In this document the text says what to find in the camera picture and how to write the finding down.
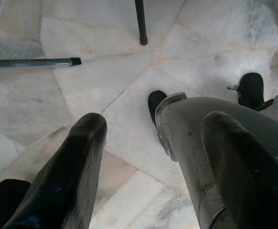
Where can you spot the black garment with red collar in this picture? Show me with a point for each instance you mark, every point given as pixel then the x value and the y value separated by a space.
pixel 3 205

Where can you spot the silver metal clothes rack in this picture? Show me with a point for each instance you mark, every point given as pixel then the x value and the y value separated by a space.
pixel 34 63

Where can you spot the marble-print folding table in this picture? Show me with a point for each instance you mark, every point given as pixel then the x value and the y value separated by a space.
pixel 141 23

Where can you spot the grey right robot leg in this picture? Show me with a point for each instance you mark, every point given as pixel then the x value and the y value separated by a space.
pixel 251 88

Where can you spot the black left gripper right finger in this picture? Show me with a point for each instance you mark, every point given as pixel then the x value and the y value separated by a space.
pixel 253 195

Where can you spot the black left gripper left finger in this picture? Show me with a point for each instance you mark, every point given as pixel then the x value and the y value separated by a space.
pixel 65 190

